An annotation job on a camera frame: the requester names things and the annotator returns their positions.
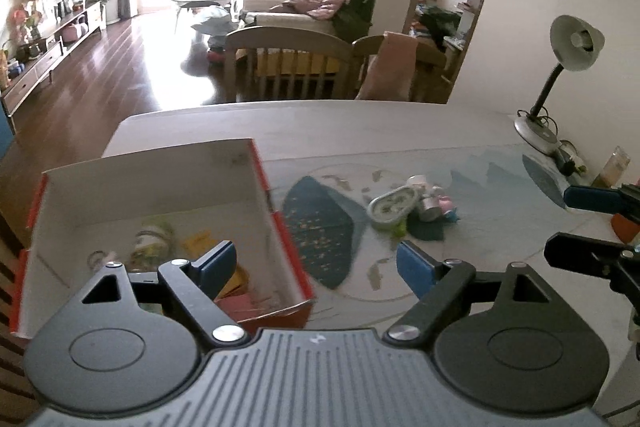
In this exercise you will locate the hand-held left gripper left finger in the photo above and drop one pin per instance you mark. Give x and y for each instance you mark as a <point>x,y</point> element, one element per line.
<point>220,264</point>

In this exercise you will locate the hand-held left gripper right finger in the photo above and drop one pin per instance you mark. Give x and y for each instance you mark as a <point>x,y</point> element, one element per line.
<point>415,268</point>

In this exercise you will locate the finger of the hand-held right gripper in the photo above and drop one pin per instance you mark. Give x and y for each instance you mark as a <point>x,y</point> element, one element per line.
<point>585,252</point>
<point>592,198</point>

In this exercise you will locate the red cardboard box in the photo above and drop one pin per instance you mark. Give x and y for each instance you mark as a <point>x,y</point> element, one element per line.
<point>150,187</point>

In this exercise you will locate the clear glass cup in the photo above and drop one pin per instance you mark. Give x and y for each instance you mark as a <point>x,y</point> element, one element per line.
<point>615,167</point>

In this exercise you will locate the small green toy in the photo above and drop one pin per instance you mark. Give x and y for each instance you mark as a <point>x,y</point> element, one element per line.
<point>398,231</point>

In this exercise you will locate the small red object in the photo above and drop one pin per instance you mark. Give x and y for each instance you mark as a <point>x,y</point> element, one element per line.
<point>626,228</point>

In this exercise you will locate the black power plug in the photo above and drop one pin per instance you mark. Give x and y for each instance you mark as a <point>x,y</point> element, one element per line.
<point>570,157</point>

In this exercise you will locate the pink card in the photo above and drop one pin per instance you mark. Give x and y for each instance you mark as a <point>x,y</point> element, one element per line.
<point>245,307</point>

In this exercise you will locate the small silver cylinder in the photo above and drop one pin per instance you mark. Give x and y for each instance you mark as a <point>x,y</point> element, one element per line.
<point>429,209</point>

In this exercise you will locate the small pink toy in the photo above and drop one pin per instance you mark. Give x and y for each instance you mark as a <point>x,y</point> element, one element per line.
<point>450,209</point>

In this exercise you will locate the green tape roll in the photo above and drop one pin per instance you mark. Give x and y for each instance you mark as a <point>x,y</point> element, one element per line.
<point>155,239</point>

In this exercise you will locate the small white cylinder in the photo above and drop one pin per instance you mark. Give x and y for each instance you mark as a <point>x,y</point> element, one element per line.
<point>416,182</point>

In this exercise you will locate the grey gooseneck desk lamp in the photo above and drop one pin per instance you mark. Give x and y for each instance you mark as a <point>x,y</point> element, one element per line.
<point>542,77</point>

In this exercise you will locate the wooden chair with cloth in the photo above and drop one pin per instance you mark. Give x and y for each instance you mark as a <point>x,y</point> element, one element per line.
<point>430,67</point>

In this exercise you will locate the pink cloth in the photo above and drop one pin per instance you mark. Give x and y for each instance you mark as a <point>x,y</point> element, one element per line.
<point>392,67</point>

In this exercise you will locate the wooden slatted dining chair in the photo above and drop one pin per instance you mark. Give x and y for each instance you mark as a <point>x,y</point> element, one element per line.
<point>290,57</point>

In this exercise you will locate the blue bag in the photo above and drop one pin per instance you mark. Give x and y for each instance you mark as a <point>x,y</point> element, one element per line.
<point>215,22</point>

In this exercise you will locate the wooden television console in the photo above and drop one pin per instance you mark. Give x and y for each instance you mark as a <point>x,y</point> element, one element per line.
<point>45,52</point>

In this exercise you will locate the beige sofa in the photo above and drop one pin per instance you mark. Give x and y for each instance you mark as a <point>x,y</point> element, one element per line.
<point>305,2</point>

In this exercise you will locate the red flower arrangement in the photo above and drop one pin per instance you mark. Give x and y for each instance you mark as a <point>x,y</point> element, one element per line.
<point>25,24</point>

